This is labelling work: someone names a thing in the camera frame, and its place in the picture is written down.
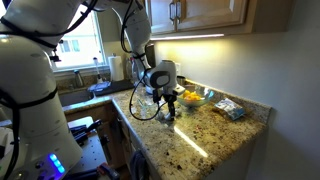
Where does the white paper towel roll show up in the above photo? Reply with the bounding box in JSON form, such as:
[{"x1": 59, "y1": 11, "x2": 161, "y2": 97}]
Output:
[{"x1": 107, "y1": 54, "x2": 125, "y2": 83}]

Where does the red blue clamp tool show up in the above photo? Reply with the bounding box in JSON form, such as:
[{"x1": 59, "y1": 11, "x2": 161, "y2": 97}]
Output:
[{"x1": 95, "y1": 161, "x2": 121, "y2": 180}]

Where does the orange fruit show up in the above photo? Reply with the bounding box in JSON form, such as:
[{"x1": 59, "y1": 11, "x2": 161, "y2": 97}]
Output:
[{"x1": 187, "y1": 93, "x2": 202, "y2": 103}]

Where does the window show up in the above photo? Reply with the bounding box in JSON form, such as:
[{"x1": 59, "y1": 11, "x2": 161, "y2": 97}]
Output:
[{"x1": 52, "y1": 5, "x2": 108, "y2": 72}]

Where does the square glass dish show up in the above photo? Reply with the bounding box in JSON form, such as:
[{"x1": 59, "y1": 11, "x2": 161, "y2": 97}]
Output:
[{"x1": 131, "y1": 96, "x2": 159, "y2": 119}]

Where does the blue white snack bag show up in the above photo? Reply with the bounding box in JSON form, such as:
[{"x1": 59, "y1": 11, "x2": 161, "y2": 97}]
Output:
[{"x1": 213, "y1": 97, "x2": 246, "y2": 121}]

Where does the metal faucet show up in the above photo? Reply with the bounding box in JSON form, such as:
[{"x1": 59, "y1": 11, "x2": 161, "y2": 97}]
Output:
[{"x1": 73, "y1": 68, "x2": 85, "y2": 89}]

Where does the small black cup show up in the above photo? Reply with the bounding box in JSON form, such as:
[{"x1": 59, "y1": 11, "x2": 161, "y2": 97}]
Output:
[{"x1": 176, "y1": 75, "x2": 187, "y2": 87}]

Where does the soap dispenser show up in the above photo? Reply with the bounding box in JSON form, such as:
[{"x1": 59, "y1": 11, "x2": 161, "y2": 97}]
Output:
[{"x1": 92, "y1": 56, "x2": 104, "y2": 84}]

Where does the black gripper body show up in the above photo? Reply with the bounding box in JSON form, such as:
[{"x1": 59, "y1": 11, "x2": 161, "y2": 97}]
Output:
[{"x1": 162, "y1": 92, "x2": 178, "y2": 105}]

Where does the black ribbed drying mat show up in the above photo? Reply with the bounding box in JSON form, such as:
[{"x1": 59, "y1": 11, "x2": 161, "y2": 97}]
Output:
[{"x1": 93, "y1": 79, "x2": 135, "y2": 98}]

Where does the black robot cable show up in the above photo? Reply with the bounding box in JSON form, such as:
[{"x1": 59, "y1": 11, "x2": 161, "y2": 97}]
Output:
[{"x1": 119, "y1": 0, "x2": 168, "y2": 122}]

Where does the metal cabinet handle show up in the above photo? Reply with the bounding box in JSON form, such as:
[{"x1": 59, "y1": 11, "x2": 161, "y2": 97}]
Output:
[
  {"x1": 175, "y1": 0, "x2": 183, "y2": 22},
  {"x1": 168, "y1": 0, "x2": 176, "y2": 22}
]

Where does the white perforated mounting table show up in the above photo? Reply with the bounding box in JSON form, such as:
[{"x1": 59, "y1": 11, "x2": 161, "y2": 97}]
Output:
[{"x1": 66, "y1": 115, "x2": 108, "y2": 175}]

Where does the round glass bowl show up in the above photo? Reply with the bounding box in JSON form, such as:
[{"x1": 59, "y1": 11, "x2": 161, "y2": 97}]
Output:
[{"x1": 176, "y1": 84, "x2": 216, "y2": 108}]

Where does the black clamp tool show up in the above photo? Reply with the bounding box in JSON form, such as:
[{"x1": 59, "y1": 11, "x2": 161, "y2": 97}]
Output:
[{"x1": 69, "y1": 118, "x2": 103, "y2": 145}]

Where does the under cabinet light strip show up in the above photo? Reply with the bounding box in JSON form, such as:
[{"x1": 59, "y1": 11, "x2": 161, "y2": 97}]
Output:
[{"x1": 149, "y1": 33, "x2": 225, "y2": 42}]

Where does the kitchen sink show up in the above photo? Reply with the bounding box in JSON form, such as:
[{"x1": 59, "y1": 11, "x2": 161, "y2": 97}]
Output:
[{"x1": 57, "y1": 87, "x2": 96, "y2": 108}]

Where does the dark hanging towel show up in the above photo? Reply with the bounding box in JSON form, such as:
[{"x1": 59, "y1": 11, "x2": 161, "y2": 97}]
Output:
[{"x1": 129, "y1": 149, "x2": 150, "y2": 180}]

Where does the wooden cabinet door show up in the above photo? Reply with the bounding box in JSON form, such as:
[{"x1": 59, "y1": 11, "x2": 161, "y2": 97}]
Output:
[
  {"x1": 146, "y1": 0, "x2": 178, "y2": 35},
  {"x1": 176, "y1": 0, "x2": 250, "y2": 32}
]

